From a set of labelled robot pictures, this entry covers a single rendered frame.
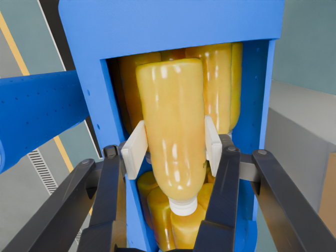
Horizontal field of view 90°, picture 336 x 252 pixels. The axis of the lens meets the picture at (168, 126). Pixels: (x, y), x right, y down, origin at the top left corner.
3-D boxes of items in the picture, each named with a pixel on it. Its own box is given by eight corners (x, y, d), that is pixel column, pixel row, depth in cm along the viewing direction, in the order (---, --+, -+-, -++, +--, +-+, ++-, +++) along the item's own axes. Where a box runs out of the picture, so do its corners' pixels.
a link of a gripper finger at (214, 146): (211, 144, 12) (222, 144, 12) (203, 115, 19) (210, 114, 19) (212, 177, 13) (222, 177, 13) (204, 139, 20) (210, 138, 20)
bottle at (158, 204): (185, 192, 36) (190, 249, 42) (164, 177, 41) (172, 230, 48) (158, 213, 32) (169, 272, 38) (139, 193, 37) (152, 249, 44)
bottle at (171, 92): (155, 58, 21) (171, 177, 28) (116, 61, 16) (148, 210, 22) (211, 50, 18) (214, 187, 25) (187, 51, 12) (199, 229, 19)
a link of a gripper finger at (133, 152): (136, 180, 14) (127, 180, 14) (149, 142, 21) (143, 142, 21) (129, 149, 13) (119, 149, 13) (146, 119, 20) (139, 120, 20)
